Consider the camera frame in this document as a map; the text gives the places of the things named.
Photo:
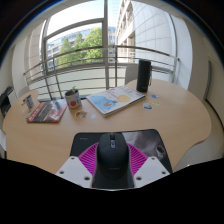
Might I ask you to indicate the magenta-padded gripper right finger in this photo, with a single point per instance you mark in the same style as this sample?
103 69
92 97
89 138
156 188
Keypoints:
150 168

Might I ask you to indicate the black cylindrical bottle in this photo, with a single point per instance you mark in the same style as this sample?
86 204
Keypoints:
144 76

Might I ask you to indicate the metal balcony railing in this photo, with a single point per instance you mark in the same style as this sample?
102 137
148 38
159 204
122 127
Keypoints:
80 50

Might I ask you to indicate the white chair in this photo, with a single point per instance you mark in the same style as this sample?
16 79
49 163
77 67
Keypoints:
131 74

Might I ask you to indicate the white plant pot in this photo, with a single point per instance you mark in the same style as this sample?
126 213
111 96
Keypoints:
73 100

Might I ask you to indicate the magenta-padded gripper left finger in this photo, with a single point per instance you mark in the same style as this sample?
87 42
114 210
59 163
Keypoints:
71 168

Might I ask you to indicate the black computer mouse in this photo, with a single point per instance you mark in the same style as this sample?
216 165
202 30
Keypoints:
112 160

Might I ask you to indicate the light illustrated magazine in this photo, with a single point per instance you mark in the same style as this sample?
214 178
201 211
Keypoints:
113 99

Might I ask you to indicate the round blue sticker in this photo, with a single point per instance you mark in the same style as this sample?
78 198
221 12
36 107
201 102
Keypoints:
147 106

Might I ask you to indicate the black printed mouse pad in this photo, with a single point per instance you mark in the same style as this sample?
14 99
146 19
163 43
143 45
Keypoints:
83 140

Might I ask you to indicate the small printed can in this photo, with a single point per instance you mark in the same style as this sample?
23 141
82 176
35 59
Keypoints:
29 101

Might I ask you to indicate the dark red magazine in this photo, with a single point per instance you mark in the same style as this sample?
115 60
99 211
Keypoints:
48 111

